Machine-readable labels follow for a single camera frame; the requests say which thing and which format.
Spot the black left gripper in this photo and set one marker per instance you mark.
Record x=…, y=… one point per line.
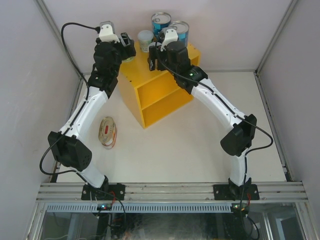
x=129, y=51

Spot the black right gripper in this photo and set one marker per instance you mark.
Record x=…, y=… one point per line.
x=154, y=55

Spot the orange can with white lid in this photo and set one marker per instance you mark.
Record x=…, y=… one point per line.
x=129, y=59

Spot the green label can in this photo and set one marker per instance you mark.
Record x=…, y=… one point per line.
x=145, y=38

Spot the blue soup can with noodles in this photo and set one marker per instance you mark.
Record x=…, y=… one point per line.
x=182, y=29

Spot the oval fish tin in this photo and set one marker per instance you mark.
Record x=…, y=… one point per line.
x=107, y=132

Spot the orange label can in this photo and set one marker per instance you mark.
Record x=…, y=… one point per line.
x=151, y=44

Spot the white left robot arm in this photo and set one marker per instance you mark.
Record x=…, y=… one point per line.
x=67, y=145

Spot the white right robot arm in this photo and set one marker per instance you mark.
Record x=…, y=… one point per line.
x=240, y=128

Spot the yellow wooden shelf cabinet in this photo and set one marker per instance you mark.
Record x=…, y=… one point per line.
x=149, y=95

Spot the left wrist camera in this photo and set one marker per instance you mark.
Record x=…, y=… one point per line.
x=107, y=33

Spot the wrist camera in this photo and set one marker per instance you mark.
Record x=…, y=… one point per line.
x=107, y=33
x=168, y=35

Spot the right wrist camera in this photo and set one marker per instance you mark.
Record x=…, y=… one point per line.
x=168, y=35

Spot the left aluminium frame post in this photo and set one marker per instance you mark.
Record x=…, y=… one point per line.
x=54, y=29

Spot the aluminium frame post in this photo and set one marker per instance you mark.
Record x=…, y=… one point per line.
x=283, y=22
x=54, y=29

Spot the aluminium mounting rail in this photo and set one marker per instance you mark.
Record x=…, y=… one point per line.
x=203, y=192

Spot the black left base bracket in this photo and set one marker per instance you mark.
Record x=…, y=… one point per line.
x=114, y=192

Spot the black base bracket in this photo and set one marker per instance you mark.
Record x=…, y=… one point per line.
x=228, y=192
x=114, y=192

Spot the right aluminium frame post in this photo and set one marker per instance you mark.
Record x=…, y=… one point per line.
x=283, y=22

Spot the black right base bracket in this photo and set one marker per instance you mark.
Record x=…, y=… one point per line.
x=228, y=192

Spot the grey slotted cable duct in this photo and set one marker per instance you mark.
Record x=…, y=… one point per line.
x=134, y=208

